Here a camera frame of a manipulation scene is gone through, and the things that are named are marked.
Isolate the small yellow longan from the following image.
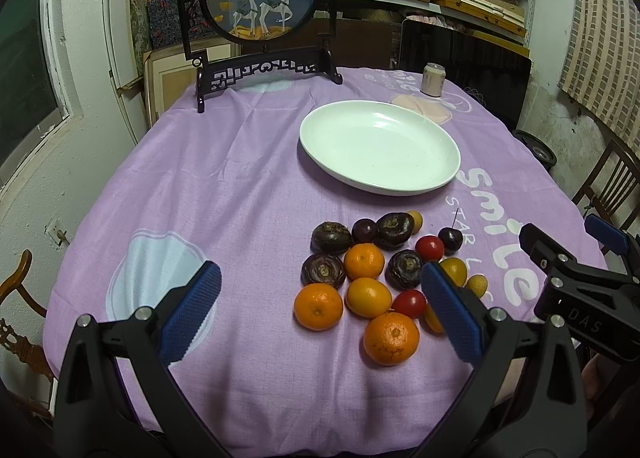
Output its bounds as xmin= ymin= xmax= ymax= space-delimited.
xmin=465 ymin=274 xmax=488 ymax=299

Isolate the yellow orange small citrus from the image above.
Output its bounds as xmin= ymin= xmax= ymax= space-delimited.
xmin=439 ymin=257 xmax=468 ymax=288

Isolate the dark cherry with stem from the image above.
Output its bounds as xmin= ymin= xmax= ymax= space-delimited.
xmin=437 ymin=218 xmax=463 ymax=256

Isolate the red cherry tomato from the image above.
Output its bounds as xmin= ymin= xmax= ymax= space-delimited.
xmin=392 ymin=289 xmax=427 ymax=319
xmin=414 ymin=235 xmax=445 ymax=263

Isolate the yellow kumquat top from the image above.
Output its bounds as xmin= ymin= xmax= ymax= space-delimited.
xmin=408 ymin=210 xmax=423 ymax=235

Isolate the dark water chestnut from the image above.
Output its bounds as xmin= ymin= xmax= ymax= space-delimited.
xmin=310 ymin=221 xmax=352 ymax=255
xmin=385 ymin=249 xmax=423 ymax=290
xmin=300 ymin=253 xmax=346 ymax=289
xmin=374 ymin=212 xmax=414 ymax=250

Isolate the orange mandarin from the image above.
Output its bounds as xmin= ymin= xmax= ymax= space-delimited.
xmin=344 ymin=243 xmax=385 ymax=281
xmin=293 ymin=283 xmax=344 ymax=331
xmin=362 ymin=312 xmax=420 ymax=366

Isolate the dark plum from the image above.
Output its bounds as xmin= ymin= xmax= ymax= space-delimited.
xmin=352 ymin=219 xmax=378 ymax=244

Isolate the orange fruit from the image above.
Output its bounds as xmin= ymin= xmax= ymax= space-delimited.
xmin=424 ymin=304 xmax=445 ymax=336

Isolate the person's right hand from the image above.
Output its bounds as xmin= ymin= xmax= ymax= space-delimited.
xmin=582 ymin=353 xmax=639 ymax=436

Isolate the wooden chair right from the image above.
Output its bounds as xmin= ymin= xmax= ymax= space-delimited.
xmin=572 ymin=139 xmax=639 ymax=231

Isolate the wooden chair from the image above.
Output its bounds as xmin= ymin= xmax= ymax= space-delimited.
xmin=0 ymin=248 xmax=57 ymax=419
xmin=572 ymin=139 xmax=639 ymax=231

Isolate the wooden chair left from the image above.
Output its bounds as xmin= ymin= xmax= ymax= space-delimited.
xmin=0 ymin=248 xmax=57 ymax=419

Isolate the patterned hanging cloth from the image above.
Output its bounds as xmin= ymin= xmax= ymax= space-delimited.
xmin=560 ymin=0 xmax=639 ymax=153

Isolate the white oval plate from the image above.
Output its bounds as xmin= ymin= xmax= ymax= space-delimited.
xmin=298 ymin=100 xmax=461 ymax=196

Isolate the pink beverage can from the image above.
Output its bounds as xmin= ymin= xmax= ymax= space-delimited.
xmin=421 ymin=63 xmax=446 ymax=98

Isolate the purple printed tablecloth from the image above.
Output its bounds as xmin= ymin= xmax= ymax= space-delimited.
xmin=43 ymin=68 xmax=604 ymax=457

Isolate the framed picture leaning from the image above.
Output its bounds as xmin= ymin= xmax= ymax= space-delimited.
xmin=143 ymin=37 xmax=241 ymax=127

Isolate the round deer screen ornament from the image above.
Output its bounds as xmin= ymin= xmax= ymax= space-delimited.
xmin=177 ymin=0 xmax=343 ymax=113

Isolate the window with white frame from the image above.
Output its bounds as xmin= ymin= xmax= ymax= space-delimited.
xmin=1 ymin=0 xmax=70 ymax=186

